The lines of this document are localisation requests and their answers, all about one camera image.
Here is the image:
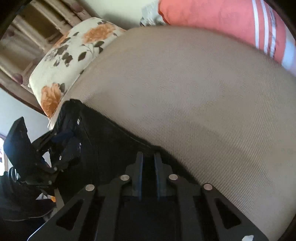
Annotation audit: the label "black pants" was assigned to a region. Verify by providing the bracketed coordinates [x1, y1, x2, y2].
[50, 99, 196, 203]

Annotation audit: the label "floral white orange pillow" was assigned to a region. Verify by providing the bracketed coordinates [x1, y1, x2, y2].
[29, 17, 125, 118]

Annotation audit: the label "pink plaid long pillow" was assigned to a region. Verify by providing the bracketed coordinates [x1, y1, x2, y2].
[140, 0, 296, 76]

